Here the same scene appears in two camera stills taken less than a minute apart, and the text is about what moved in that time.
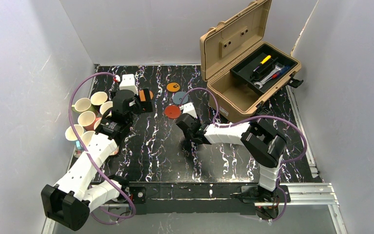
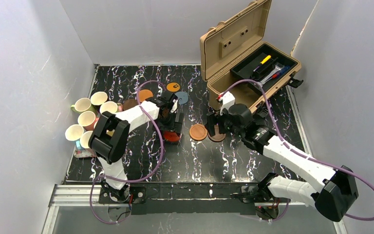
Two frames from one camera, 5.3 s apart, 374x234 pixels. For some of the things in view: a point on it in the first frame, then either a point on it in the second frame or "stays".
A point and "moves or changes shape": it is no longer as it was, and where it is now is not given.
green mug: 83,105 stays
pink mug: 87,119 stays
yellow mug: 105,106 stays
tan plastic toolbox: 240,69 stays
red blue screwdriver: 275,75 stays
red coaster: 172,111 moves or changes shape
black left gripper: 144,101 → 173,126
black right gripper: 189,128 → 215,122
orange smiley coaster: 173,87 stays
